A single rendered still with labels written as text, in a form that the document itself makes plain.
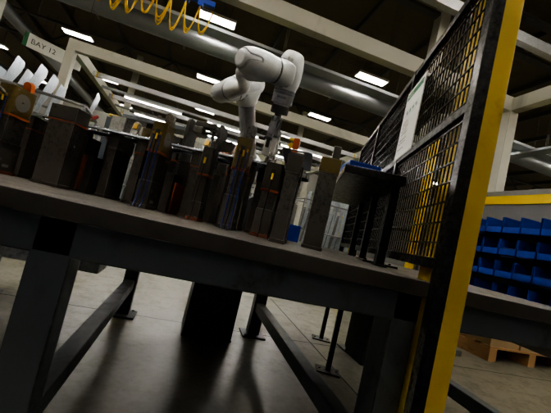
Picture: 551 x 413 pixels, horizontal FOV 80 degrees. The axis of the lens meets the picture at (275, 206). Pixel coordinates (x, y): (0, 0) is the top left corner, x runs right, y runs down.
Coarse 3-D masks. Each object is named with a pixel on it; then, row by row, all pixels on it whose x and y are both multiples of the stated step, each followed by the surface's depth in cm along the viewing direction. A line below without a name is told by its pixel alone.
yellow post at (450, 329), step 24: (480, 24) 93; (504, 24) 91; (504, 48) 90; (504, 72) 90; (504, 96) 89; (456, 144) 90; (480, 144) 89; (480, 168) 88; (480, 192) 87; (432, 216) 95; (480, 216) 87; (432, 240) 91; (456, 264) 86; (456, 288) 86; (456, 312) 85; (456, 336) 85; (408, 360) 88; (408, 384) 85; (432, 384) 84; (432, 408) 84
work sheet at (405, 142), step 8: (424, 80) 125; (416, 88) 134; (408, 96) 144; (416, 96) 131; (408, 104) 141; (416, 104) 128; (408, 112) 137; (416, 112) 126; (408, 120) 134; (416, 120) 123; (408, 128) 131; (400, 136) 142; (408, 136) 128; (400, 144) 139; (408, 144) 126; (400, 152) 135
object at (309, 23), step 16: (224, 0) 398; (240, 0) 393; (256, 0) 397; (272, 0) 402; (272, 16) 407; (288, 16) 407; (304, 16) 412; (320, 16) 418; (304, 32) 422; (320, 32) 417; (336, 32) 423; (352, 32) 428; (352, 48) 433; (368, 48) 434; (384, 48) 440; (384, 64) 451; (400, 64) 446; (416, 64) 452; (528, 96) 469; (544, 96) 445
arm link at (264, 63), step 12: (240, 48) 122; (252, 48) 120; (240, 60) 121; (252, 60) 120; (264, 60) 122; (276, 60) 125; (240, 72) 130; (252, 72) 123; (264, 72) 124; (276, 72) 127; (228, 84) 167; (240, 84) 149; (228, 96) 170
